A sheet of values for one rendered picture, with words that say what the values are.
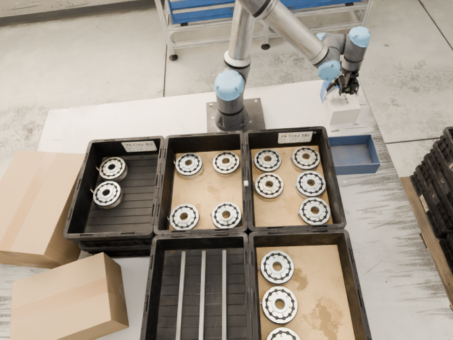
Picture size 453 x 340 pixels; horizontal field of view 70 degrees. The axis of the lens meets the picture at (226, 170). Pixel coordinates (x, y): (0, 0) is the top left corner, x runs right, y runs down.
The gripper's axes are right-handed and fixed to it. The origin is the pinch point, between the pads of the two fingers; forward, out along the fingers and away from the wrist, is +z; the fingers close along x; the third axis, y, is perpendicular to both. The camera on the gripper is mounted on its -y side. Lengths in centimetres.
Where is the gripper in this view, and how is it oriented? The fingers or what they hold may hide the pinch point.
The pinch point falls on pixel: (339, 98)
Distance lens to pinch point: 159.9
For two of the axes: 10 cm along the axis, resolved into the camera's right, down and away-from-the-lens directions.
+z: 0.9, 5.4, 8.4
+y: 0.8, 8.4, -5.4
